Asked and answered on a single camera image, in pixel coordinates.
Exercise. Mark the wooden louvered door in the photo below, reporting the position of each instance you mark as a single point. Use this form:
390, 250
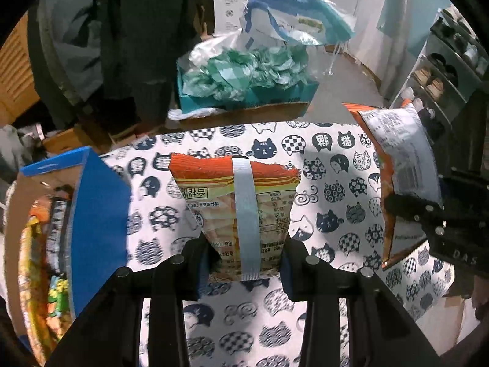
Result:
17, 88

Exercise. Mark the small black snack bag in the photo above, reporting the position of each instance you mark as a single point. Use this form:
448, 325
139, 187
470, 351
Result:
60, 210

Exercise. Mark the white orange snack bag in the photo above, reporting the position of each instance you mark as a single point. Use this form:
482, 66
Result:
407, 167

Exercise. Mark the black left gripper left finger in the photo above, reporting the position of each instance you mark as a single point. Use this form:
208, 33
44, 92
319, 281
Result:
107, 331

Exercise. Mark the green snack bag in box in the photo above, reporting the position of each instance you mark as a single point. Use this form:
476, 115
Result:
58, 302

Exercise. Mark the cat pattern tablecloth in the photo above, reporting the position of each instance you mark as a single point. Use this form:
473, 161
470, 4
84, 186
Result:
336, 212

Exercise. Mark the blue cardboard box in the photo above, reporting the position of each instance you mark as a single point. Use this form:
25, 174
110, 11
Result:
96, 233

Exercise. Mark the long yellow chip pack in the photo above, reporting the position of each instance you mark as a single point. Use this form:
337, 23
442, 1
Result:
32, 290

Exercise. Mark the blue white plastic bag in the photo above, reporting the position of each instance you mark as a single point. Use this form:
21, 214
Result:
304, 22

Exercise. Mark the hanging dark clothes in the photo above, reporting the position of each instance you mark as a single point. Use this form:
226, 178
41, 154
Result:
111, 63

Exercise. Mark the orange chip snack bag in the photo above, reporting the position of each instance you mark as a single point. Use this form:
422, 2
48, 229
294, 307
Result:
244, 208

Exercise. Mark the shoe rack with shoes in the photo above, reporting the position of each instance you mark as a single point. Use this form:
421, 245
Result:
451, 64

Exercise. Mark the teal box with green bags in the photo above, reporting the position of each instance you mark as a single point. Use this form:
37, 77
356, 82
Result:
236, 71

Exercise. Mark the grey cloth pile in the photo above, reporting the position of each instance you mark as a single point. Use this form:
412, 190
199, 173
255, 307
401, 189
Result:
20, 148

